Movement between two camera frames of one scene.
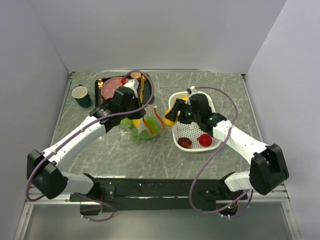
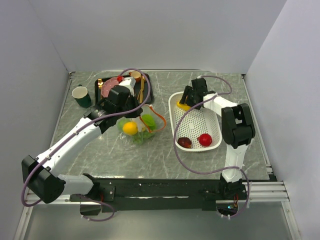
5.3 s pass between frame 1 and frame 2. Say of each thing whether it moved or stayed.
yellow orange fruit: moved
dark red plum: stayed
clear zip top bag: moved
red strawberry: stayed
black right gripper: moved
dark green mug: stayed
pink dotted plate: stayed
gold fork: stayed
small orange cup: stayed
